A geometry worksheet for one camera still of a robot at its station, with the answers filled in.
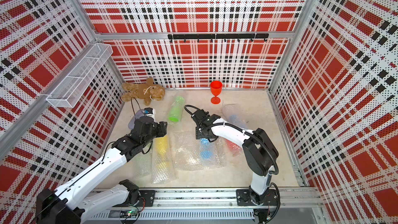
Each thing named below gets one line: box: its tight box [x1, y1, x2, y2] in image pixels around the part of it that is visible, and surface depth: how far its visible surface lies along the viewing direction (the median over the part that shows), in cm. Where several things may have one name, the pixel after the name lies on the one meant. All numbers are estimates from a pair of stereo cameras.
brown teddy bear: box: [121, 77, 166, 106], surface depth 113 cm
